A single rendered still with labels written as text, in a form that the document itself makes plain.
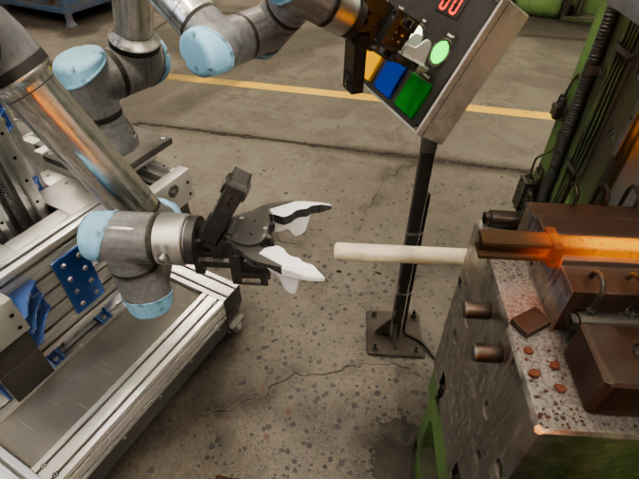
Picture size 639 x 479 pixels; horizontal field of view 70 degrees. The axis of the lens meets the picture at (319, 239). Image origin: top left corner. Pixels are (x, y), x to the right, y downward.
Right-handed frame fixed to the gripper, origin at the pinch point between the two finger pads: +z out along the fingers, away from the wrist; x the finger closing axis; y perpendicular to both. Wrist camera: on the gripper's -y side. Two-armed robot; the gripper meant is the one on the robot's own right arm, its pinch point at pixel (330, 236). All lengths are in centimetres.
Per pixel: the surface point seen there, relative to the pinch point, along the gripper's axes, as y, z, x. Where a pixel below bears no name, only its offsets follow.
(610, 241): -0.8, 37.6, -0.6
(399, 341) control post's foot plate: 99, 24, -54
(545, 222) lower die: 1.0, 31.3, -6.2
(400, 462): 99, 22, -11
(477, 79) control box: -5.5, 26.5, -41.9
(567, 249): -0.7, 31.4, 1.2
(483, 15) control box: -17, 25, -44
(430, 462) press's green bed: 84, 28, -5
